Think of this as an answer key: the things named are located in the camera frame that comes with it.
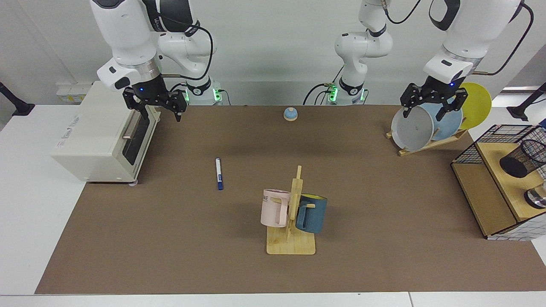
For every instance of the pink cup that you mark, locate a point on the pink cup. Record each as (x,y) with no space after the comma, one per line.
(271,209)

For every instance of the light blue plate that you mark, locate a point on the light blue plate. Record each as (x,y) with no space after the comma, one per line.
(453,123)

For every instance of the grey plate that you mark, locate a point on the grey plate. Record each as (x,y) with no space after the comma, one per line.
(411,128)

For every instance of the white marker with blue cap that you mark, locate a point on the white marker with blue cap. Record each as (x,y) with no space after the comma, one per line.
(218,172)

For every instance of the wooden cup stand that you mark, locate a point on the wooden cup stand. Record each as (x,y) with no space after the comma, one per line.
(290,245)

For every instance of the dark blue cup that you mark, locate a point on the dark blue cup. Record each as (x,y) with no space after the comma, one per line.
(313,215)

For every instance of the small blue round thing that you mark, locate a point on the small blue round thing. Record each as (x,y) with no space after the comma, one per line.
(290,114)

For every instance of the wooden plate rack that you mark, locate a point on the wooden plate rack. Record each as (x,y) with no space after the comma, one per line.
(420,148)

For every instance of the black mesh pen holder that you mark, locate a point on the black mesh pen holder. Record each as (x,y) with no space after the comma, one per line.
(514,165)

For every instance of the brown table cloth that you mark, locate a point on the brown table cloth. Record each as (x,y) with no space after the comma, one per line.
(170,238)

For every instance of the pale toaster oven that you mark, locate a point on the pale toaster oven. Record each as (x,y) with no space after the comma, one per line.
(98,132)

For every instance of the yellow plate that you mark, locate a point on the yellow plate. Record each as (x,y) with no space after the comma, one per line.
(475,104)

